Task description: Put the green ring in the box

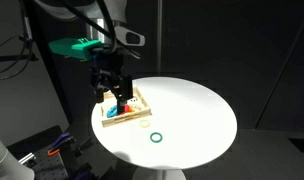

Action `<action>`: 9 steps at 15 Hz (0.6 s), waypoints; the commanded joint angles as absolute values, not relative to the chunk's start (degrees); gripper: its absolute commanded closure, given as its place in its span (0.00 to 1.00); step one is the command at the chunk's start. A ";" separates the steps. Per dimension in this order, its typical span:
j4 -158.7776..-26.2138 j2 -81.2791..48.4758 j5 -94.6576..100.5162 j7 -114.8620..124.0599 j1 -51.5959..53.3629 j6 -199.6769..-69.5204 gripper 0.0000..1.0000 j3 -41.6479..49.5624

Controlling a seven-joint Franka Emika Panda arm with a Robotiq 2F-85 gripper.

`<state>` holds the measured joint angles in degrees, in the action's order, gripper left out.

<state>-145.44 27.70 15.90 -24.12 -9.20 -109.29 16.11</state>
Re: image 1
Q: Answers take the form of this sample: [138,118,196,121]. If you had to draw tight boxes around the purple orange clamp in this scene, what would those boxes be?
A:
[47,132,71,157]

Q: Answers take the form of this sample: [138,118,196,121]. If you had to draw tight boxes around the wooden tray box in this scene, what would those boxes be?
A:
[99,87,151,127]

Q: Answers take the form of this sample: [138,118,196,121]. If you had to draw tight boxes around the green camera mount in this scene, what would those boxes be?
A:
[49,38,103,60]

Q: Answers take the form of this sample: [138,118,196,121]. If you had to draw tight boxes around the green ring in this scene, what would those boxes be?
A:
[149,131,164,144]

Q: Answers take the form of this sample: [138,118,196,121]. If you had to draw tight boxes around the white round table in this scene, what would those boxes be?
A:
[91,77,237,180]

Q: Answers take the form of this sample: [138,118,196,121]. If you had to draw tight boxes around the yellow ring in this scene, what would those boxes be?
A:
[138,119,151,129]

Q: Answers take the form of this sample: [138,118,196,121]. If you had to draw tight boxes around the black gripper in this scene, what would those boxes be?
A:
[90,48,132,115]

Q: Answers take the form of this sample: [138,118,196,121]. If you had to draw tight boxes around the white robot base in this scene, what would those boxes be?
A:
[0,140,35,180]

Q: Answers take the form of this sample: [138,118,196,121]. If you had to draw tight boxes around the blue studded ring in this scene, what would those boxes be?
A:
[105,105,120,119]

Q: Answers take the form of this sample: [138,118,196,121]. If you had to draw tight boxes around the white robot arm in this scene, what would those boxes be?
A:
[34,0,145,115]

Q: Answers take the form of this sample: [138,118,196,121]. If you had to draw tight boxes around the black cables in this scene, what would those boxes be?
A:
[0,0,36,81]

